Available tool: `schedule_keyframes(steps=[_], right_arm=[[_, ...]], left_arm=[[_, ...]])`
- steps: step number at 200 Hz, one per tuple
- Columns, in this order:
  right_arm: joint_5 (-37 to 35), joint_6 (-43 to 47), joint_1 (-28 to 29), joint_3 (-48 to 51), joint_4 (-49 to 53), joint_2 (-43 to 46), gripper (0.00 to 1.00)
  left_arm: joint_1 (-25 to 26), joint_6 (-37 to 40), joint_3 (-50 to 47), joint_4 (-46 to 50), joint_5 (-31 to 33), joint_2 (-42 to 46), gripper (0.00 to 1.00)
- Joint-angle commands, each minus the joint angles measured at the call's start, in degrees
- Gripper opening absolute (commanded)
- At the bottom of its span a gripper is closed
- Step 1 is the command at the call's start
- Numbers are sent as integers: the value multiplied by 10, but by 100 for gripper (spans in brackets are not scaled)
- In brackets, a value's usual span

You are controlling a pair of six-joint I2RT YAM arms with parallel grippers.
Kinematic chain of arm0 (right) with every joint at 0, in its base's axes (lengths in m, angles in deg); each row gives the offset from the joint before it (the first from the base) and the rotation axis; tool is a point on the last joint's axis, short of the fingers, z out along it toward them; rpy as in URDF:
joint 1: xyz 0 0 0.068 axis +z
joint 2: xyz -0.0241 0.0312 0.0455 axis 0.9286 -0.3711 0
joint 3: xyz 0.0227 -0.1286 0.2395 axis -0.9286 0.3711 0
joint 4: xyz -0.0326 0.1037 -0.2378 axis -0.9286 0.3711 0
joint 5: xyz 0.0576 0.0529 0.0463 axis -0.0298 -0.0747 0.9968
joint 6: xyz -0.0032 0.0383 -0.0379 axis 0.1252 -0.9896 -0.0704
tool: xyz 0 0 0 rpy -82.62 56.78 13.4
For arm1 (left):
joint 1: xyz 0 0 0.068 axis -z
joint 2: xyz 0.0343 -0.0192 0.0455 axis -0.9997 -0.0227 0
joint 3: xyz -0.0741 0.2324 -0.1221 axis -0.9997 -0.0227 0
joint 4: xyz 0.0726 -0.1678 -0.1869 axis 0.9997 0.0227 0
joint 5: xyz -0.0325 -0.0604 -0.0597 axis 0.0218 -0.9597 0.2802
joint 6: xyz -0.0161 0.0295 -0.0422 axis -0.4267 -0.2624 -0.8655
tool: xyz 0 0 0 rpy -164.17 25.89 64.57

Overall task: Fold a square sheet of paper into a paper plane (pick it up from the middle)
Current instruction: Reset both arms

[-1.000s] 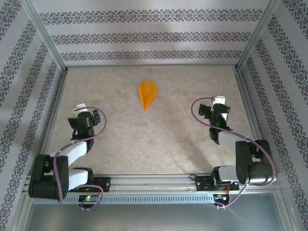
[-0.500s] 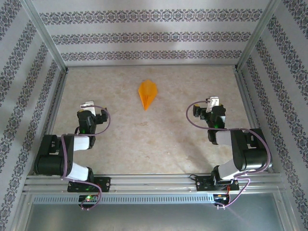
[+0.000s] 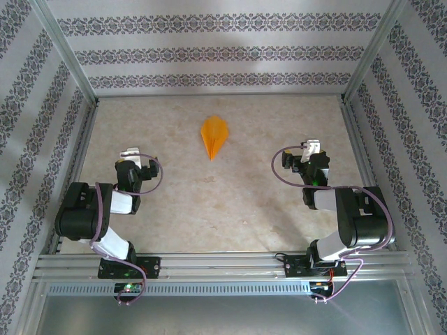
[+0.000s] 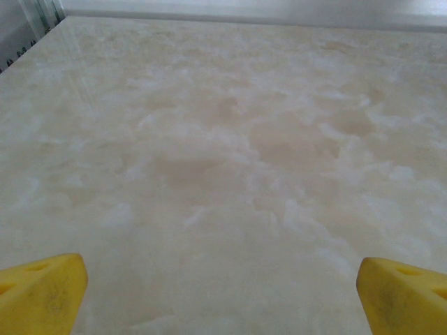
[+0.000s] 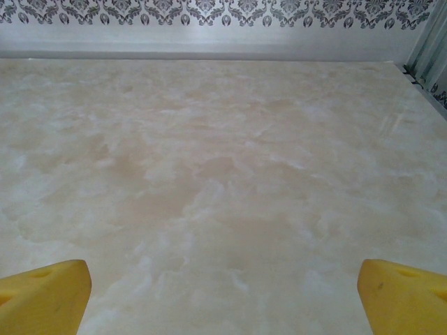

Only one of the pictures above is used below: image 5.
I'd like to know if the aluminium side rail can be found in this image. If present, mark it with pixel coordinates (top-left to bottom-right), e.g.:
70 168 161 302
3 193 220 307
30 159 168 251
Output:
400 62 447 121

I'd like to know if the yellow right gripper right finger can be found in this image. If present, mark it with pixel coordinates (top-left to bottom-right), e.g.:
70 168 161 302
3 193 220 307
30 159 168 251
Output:
357 258 447 335

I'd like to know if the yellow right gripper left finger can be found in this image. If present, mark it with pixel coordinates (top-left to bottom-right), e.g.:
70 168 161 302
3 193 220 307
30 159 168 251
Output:
0 259 93 335

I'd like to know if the aluminium corner post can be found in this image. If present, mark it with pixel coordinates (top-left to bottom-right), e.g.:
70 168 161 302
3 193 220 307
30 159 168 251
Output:
406 0 447 73

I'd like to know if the thin aluminium wall rail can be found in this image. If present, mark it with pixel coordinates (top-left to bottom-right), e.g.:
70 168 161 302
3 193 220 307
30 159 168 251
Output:
0 48 408 61

